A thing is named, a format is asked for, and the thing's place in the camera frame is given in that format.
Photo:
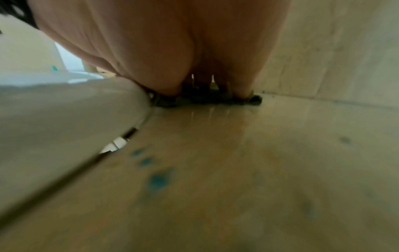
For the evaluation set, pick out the person's right hand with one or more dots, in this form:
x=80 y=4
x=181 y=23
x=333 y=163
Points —
x=156 y=37

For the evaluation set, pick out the green scouring pad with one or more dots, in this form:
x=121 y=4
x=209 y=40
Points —
x=202 y=99

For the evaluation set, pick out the white round sink basin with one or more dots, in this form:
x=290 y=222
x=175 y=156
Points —
x=62 y=123

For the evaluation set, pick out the black right wristband with markers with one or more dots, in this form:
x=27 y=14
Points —
x=26 y=12

